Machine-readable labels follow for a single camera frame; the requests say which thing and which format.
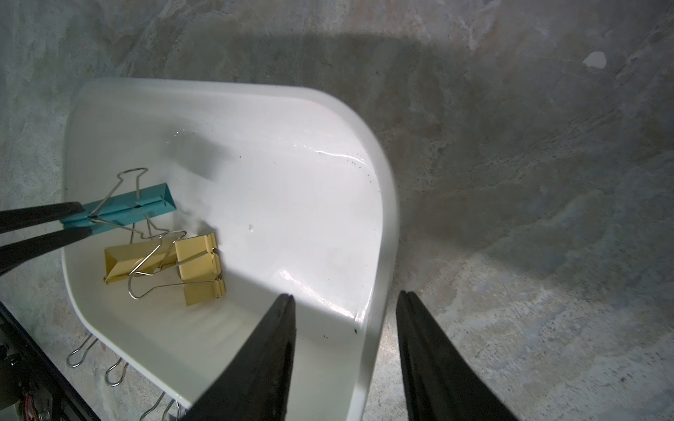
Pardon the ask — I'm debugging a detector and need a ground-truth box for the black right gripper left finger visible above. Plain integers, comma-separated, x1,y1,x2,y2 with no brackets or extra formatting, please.
183,294,297,420

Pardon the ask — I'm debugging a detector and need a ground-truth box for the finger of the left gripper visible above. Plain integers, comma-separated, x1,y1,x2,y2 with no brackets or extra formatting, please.
0,202,84,233
1,227,92,275

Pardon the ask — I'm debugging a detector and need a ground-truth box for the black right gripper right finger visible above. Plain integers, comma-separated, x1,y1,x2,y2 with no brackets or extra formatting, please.
396,291,516,420

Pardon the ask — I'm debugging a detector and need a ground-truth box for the yellow binder clip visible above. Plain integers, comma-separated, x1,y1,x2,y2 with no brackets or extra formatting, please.
139,392,177,421
126,231,226,307
104,232,186,284

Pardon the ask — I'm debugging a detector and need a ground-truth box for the teal binder clip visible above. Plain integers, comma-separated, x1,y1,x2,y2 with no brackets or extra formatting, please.
104,358,129,388
66,333,98,368
60,168,177,235

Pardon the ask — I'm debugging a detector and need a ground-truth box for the white plastic storage box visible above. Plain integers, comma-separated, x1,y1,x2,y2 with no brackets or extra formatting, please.
62,78,399,420

